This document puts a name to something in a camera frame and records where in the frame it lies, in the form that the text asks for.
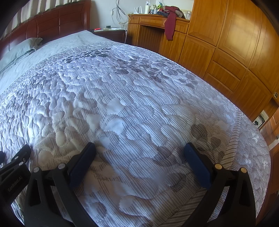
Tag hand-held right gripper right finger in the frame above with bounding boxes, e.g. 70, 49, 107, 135
183, 142, 256, 227

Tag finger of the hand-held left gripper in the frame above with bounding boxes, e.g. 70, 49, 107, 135
0, 144, 32, 175

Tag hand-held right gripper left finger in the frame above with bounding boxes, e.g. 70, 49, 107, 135
24, 142, 97, 227

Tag grey floral quilt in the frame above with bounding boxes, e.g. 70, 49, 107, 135
0, 40, 272, 227

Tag grey pillow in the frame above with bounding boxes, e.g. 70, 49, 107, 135
0, 38, 43, 72

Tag light blue bedspread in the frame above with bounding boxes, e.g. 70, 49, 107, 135
0, 30, 114, 92

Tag wooden wardrobe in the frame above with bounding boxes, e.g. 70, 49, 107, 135
179, 0, 279, 127

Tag dark wooden nightstand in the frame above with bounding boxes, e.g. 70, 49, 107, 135
92, 27, 132, 45

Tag dark wooden headboard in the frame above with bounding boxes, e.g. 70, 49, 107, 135
0, 0, 91, 59

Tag wooden desk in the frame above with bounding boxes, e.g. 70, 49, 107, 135
127, 13, 190, 64

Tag dark red cloth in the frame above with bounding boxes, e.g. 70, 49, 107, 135
164, 6, 186, 41

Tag white wall socket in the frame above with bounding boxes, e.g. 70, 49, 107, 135
253, 110, 269, 129

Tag hanging cables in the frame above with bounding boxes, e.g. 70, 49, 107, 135
111, 0, 131, 30

